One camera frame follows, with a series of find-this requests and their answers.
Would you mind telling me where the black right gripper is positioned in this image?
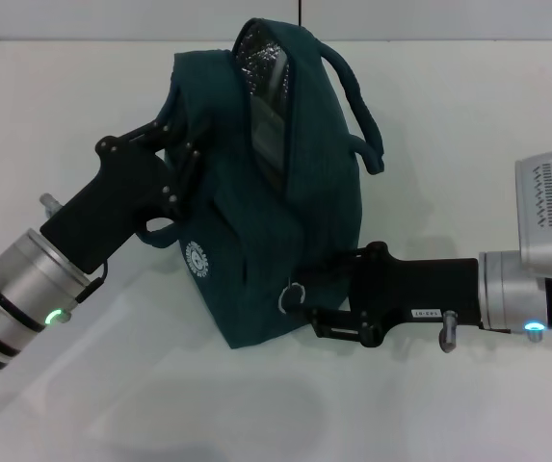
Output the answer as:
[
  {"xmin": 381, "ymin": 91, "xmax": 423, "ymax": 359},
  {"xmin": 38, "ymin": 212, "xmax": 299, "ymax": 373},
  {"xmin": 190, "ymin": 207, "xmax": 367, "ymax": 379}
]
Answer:
[{"xmin": 287, "ymin": 243, "xmax": 483, "ymax": 348}]

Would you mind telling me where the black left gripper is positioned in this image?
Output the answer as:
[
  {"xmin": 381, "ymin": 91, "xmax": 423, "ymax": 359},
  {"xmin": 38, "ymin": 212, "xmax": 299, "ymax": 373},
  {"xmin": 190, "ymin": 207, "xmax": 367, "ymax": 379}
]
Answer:
[{"xmin": 39, "ymin": 119, "xmax": 204, "ymax": 275}]

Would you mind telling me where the dark teal lunch bag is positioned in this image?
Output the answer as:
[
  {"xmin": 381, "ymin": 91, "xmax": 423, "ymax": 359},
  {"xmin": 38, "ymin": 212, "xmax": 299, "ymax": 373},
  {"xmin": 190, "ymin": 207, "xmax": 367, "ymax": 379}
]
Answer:
[{"xmin": 133, "ymin": 17, "xmax": 386, "ymax": 350}]

